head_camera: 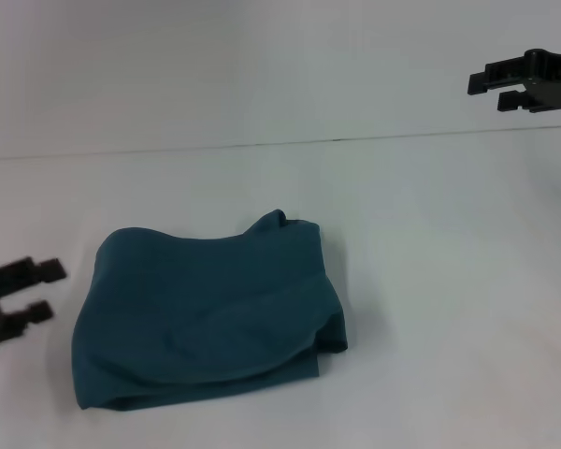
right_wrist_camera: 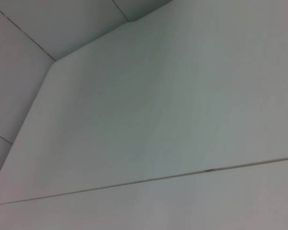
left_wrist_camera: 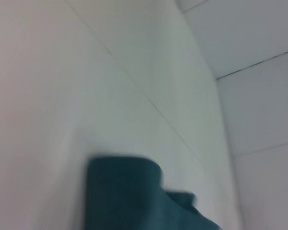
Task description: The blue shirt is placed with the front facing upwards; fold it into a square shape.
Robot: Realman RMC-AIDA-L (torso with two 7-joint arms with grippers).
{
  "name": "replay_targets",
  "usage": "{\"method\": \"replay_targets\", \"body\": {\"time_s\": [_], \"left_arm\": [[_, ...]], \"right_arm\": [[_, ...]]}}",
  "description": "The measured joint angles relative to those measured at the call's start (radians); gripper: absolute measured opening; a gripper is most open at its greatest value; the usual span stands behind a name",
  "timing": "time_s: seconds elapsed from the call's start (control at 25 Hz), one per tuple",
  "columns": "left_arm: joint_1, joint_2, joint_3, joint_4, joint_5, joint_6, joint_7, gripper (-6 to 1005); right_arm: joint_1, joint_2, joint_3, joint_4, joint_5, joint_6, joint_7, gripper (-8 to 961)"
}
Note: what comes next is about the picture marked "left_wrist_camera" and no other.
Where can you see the teal t-shirt with FREE print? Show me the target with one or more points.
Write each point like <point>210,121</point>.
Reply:
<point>129,196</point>

